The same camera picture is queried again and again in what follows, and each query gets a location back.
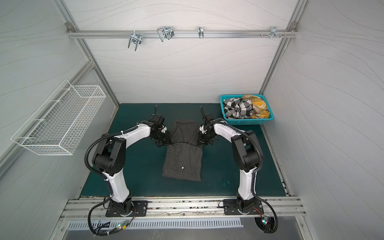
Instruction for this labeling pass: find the metal u-bolt clamp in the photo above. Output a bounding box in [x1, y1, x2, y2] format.
[128, 32, 142, 51]

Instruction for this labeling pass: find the aluminium top cross rail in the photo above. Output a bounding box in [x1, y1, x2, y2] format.
[67, 29, 298, 39]

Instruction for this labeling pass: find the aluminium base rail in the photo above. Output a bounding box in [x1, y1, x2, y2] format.
[59, 196, 307, 221]

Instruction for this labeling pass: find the white slotted vent strip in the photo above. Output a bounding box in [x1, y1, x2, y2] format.
[67, 218, 244, 231]

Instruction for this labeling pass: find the small metal ring clamp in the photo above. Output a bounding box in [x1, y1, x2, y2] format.
[198, 27, 204, 39]

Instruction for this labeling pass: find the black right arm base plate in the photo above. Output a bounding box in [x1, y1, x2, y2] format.
[223, 198, 264, 216]

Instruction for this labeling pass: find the yellow plaid shirt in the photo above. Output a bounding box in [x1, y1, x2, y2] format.
[242, 95, 271, 119]

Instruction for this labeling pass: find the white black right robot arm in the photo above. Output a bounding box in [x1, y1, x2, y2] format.
[197, 112, 264, 215]

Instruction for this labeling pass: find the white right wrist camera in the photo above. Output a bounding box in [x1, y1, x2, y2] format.
[199, 125, 207, 134]

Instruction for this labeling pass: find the dark grey pinstriped shirt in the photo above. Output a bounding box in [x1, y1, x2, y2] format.
[162, 120, 203, 182]

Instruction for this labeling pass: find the teal plastic laundry basket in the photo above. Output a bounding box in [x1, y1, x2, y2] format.
[220, 94, 274, 125]

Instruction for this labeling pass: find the metal bracket with bolts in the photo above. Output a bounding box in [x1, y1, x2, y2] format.
[260, 27, 287, 39]

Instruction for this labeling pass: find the white wire wall basket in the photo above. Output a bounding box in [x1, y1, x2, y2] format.
[11, 80, 106, 156]

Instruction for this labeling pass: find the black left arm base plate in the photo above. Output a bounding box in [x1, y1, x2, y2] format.
[106, 200, 148, 218]

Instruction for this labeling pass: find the metal double hook clamp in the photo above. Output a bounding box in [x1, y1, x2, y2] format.
[157, 26, 175, 42]

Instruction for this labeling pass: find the black white checkered shirt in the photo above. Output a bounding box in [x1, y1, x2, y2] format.
[223, 98, 254, 119]

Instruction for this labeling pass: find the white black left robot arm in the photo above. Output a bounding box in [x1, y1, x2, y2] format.
[92, 114, 171, 217]

